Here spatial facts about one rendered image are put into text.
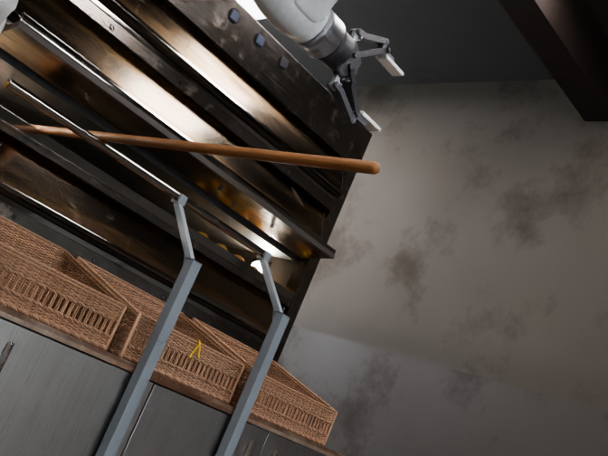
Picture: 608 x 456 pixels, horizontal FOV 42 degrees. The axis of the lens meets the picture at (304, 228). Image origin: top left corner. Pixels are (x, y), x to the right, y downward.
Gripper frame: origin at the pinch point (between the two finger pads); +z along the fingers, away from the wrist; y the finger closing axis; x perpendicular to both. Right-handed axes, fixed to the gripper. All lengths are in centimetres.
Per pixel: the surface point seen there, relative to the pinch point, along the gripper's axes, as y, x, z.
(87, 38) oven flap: -30, -155, 6
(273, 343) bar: 43, -96, 94
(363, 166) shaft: 8.9, -11.9, 14.4
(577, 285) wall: -69, -94, 300
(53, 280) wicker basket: 56, -105, 9
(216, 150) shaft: 9, -63, 12
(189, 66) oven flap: -45, -151, 46
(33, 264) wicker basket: 55, -104, 0
